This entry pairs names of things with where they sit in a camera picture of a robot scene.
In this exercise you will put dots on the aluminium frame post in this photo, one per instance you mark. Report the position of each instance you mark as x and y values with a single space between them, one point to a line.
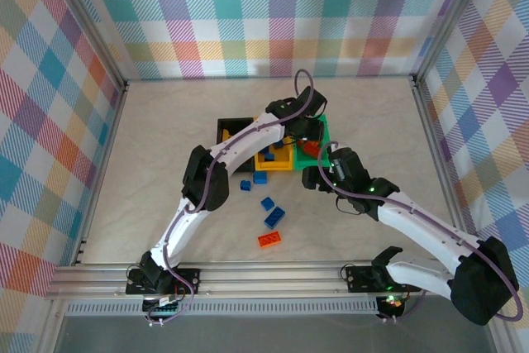
452 18
87 22

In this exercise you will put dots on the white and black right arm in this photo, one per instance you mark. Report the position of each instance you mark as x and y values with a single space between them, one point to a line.
413 225

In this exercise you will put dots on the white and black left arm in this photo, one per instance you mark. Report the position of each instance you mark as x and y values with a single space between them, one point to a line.
244 150

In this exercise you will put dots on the green plastic container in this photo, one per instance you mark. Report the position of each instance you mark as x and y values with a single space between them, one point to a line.
306 161

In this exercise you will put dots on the small circuit board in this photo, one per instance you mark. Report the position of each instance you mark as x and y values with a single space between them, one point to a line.
167 299
394 301

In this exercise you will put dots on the yellow lego brick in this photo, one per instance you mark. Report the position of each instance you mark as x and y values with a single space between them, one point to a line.
226 134

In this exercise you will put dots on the black plastic container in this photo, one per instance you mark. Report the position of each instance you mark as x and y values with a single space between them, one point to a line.
235 123

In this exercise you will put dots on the orange two-by-four lego brick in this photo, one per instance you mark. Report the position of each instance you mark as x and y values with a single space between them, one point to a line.
270 239

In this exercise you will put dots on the orange curved lego brick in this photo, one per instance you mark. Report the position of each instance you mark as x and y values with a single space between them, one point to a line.
311 149

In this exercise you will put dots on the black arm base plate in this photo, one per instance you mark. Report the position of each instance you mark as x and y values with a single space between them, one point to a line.
190 280
357 278

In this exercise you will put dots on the blue two-by-four lego brick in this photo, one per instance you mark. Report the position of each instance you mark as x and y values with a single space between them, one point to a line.
274 217

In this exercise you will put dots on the blue two-by-two lego brick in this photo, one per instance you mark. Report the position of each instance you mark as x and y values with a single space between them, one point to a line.
246 185
268 157
267 203
276 147
260 178

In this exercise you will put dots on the aluminium mounting rail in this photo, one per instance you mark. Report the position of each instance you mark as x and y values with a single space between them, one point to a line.
268 282

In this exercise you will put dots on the yellow plastic container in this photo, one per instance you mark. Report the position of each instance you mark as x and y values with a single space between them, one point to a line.
274 165

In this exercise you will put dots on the aluminium side rail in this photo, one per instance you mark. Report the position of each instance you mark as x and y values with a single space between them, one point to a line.
101 175
438 154

